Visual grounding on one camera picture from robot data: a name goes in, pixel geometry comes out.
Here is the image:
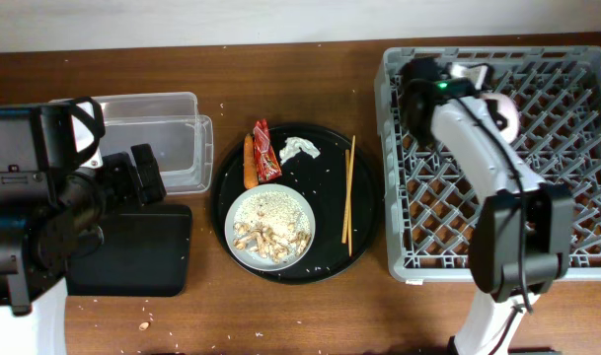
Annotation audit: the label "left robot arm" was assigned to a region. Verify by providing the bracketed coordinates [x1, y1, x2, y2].
[0, 97, 167, 354]

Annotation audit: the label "grey plate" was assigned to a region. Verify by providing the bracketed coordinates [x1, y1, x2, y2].
[224, 183, 317, 272]

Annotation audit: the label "black rectangular tray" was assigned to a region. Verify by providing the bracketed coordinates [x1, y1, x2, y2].
[66, 204, 192, 297]

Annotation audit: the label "round black tray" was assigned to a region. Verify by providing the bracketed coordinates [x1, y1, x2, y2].
[209, 122, 381, 286]

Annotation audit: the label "rice and peanut shells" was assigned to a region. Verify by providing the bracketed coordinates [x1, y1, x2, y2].
[230, 191, 313, 266]

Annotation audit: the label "orange carrot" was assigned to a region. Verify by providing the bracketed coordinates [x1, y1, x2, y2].
[244, 134, 259, 189]

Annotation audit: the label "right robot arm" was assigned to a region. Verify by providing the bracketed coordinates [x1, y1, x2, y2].
[399, 57, 574, 354]

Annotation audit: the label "white tissue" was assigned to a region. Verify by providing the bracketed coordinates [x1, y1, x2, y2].
[279, 137, 321, 165]

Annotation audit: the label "red snack wrapper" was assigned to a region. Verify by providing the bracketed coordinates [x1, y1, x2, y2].
[253, 119, 282, 183]

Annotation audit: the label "clear plastic bin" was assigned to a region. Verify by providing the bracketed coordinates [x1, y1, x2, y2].
[50, 91, 214, 195]

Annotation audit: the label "grey dishwasher rack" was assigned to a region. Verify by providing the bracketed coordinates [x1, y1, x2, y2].
[374, 46, 601, 284]

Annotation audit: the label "wooden chopstick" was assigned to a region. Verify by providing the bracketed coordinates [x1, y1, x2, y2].
[346, 135, 356, 256]
[341, 150, 350, 244]

